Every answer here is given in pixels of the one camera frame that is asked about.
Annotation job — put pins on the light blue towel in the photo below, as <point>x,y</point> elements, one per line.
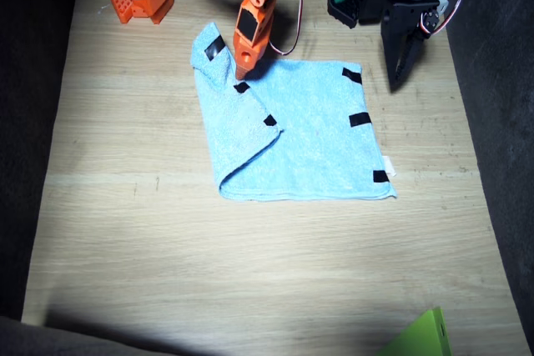
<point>308,139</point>

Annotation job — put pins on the grey foam panel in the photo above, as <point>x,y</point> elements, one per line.
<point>62,339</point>
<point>25,122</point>
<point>500,122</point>

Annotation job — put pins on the lime green plastic bracket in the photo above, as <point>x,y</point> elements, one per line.
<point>421,335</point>

